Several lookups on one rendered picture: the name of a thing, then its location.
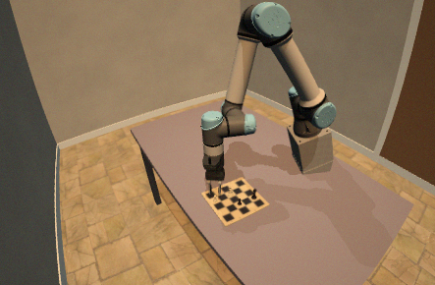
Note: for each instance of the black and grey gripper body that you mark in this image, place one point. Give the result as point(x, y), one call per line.
point(213, 159)

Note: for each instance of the black chess queen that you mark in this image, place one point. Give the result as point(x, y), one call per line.
point(254, 197)

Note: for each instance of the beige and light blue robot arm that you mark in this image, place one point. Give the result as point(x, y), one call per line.
point(271, 23)

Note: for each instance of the tan and dark brown chessboard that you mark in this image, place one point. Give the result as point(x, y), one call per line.
point(227, 208)

